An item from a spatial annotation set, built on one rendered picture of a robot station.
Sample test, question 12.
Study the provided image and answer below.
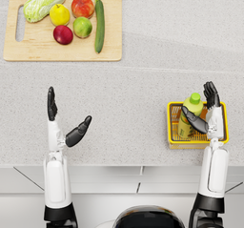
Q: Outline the green tea bottle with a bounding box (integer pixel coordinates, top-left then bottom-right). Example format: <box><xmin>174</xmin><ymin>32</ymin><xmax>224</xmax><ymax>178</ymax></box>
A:
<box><xmin>176</xmin><ymin>92</ymin><xmax>205</xmax><ymax>140</ymax></box>

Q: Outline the yellow slatted basket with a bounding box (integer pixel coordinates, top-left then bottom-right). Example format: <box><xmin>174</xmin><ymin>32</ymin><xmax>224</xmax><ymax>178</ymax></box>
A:
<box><xmin>167</xmin><ymin>100</ymin><xmax>230</xmax><ymax>150</ymax></box>

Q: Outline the wooden cutting board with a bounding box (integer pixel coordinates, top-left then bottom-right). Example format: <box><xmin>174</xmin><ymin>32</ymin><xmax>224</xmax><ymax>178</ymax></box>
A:
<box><xmin>3</xmin><ymin>0</ymin><xmax>123</xmax><ymax>63</ymax></box>

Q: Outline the dark red plum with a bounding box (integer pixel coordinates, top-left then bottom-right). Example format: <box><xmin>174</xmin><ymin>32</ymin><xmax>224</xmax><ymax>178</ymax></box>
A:
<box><xmin>52</xmin><ymin>24</ymin><xmax>74</xmax><ymax>46</ymax></box>

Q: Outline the green apple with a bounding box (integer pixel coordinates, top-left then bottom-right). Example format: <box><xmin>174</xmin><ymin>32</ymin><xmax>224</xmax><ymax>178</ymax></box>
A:
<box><xmin>72</xmin><ymin>16</ymin><xmax>93</xmax><ymax>39</ymax></box>

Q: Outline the green cucumber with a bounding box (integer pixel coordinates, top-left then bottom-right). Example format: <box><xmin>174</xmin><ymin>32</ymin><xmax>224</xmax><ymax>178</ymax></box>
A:
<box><xmin>93</xmin><ymin>0</ymin><xmax>106</xmax><ymax>54</ymax></box>

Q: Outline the dark round robot body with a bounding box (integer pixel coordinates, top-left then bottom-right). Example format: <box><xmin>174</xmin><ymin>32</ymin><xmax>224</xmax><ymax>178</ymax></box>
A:
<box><xmin>112</xmin><ymin>205</ymin><xmax>187</xmax><ymax>228</ymax></box>

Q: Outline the yellow pear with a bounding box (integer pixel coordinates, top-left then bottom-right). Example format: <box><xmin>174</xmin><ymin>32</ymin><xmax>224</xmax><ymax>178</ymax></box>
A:
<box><xmin>49</xmin><ymin>3</ymin><xmax>71</xmax><ymax>28</ymax></box>

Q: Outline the red and yellow apple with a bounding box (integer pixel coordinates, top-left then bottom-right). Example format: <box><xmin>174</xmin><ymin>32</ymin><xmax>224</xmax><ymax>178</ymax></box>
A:
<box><xmin>71</xmin><ymin>0</ymin><xmax>95</xmax><ymax>19</ymax></box>

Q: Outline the green napa cabbage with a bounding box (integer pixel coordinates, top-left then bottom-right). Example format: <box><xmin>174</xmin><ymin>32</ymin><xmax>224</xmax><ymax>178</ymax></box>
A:
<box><xmin>22</xmin><ymin>0</ymin><xmax>68</xmax><ymax>24</ymax></box>

